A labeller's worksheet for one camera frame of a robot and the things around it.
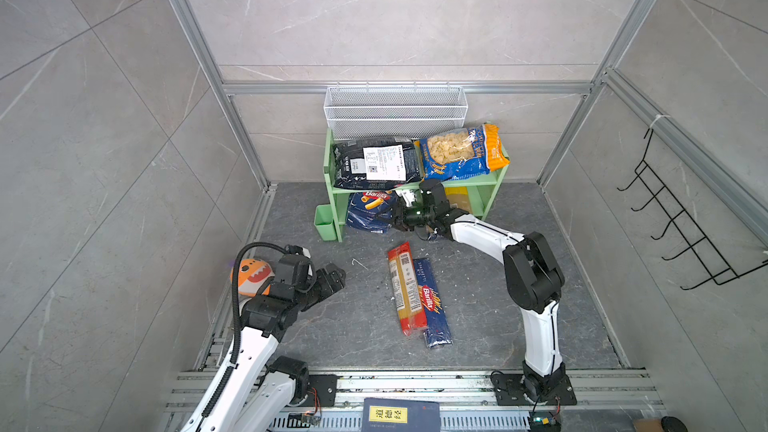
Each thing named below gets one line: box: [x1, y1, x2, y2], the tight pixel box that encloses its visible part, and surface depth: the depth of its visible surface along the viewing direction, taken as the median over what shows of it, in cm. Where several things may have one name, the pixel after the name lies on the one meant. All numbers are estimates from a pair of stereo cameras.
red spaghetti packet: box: [388, 242, 427, 336], surface depth 88 cm
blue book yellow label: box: [361, 397, 441, 432], surface depth 70 cm
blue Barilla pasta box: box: [346, 190, 395, 234], surface depth 89 cm
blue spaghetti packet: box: [413, 258, 453, 349], surface depth 85 cm
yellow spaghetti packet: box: [445, 186, 471, 214], surface depth 100 cm
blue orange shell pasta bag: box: [420, 124, 510, 181], surface depth 83 cm
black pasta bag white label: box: [333, 137, 423, 190], surface depth 81 cm
